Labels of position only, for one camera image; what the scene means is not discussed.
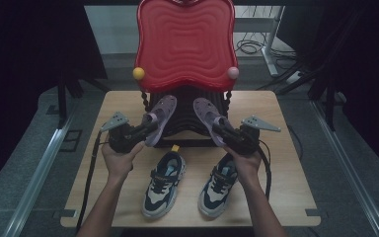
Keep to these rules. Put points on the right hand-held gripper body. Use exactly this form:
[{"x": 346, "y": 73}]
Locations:
[{"x": 246, "y": 141}]

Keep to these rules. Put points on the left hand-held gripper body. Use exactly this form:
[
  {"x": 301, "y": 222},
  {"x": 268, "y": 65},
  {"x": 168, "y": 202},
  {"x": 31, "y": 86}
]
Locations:
[{"x": 120, "y": 138}]

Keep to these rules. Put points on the purple shoe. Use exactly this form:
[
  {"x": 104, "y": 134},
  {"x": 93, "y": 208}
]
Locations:
[
  {"x": 204, "y": 110},
  {"x": 164, "y": 108}
]

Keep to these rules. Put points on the navy and white sneaker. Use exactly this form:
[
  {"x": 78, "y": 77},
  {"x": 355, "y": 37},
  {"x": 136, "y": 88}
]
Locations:
[
  {"x": 215, "y": 194},
  {"x": 161, "y": 194}
]

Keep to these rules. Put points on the person's right hand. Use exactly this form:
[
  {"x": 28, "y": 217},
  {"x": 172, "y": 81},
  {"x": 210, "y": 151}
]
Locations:
[{"x": 248, "y": 166}]

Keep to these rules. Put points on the person's left hand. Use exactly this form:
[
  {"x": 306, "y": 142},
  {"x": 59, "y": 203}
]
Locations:
[{"x": 118, "y": 164}]

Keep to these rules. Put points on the black stand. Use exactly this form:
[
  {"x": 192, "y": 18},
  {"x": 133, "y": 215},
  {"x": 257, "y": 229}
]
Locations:
[
  {"x": 62, "y": 98},
  {"x": 330, "y": 105}
]

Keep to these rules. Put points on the white power strip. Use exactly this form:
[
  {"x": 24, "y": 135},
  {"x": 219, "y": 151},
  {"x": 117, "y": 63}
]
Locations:
[{"x": 293, "y": 77}]

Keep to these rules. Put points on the white metal stand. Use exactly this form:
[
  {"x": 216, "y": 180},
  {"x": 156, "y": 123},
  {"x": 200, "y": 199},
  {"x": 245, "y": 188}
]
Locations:
[{"x": 271, "y": 42}]

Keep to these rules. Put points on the dark curtain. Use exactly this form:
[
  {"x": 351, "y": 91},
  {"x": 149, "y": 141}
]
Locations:
[
  {"x": 23, "y": 65},
  {"x": 358, "y": 65}
]

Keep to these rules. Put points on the metal floor rail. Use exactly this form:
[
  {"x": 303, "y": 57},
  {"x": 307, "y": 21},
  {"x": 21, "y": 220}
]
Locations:
[
  {"x": 33, "y": 187},
  {"x": 352, "y": 177}
]

